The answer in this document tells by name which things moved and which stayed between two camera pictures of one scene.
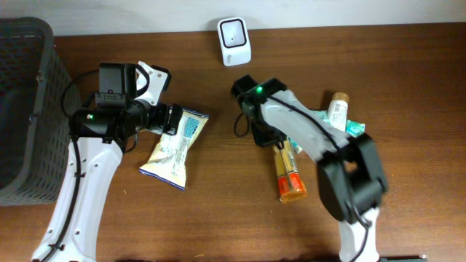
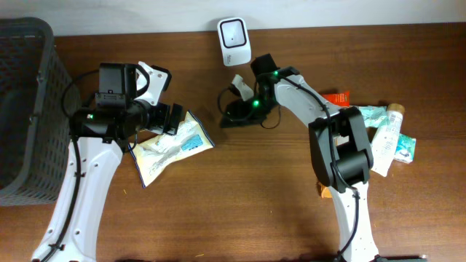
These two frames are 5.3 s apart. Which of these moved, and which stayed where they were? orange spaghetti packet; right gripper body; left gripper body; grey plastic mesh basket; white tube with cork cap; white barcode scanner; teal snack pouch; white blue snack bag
Moved: right gripper body; white tube with cork cap; teal snack pouch; orange spaghetti packet; white blue snack bag
Stayed: left gripper body; grey plastic mesh basket; white barcode scanner
